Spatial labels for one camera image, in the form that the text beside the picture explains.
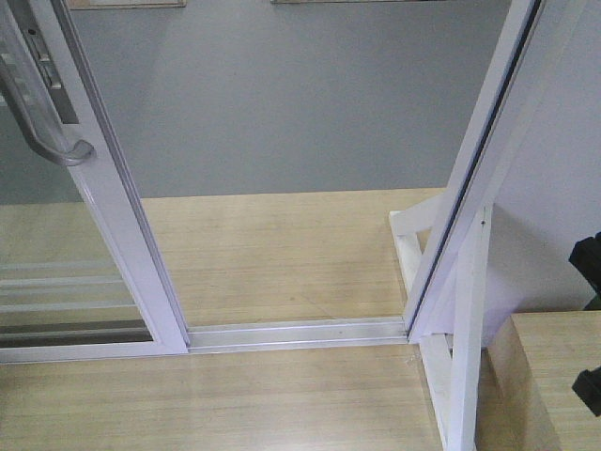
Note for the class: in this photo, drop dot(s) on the white framed sliding glass door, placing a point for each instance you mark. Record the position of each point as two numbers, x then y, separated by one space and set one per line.
81 273

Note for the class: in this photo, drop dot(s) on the light wooden base platform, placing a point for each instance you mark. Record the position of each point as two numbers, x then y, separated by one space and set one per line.
246 259

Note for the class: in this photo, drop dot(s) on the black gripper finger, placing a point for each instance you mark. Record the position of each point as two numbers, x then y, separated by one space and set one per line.
586 258
587 387

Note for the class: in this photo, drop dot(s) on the aluminium floor door track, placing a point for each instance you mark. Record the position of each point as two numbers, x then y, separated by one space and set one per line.
297 335

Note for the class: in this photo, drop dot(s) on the grey metal door handle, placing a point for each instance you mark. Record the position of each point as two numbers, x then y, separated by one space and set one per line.
39 132

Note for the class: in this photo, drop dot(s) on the white door frame post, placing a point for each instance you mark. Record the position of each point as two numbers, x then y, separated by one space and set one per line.
525 186

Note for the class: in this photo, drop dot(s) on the rear white support brace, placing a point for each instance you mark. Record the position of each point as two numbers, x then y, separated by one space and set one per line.
405 226

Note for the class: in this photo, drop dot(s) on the light wooden box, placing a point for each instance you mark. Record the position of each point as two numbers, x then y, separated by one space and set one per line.
536 358

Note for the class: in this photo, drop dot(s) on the white triangular support brace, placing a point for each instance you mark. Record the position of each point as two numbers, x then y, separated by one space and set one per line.
453 372

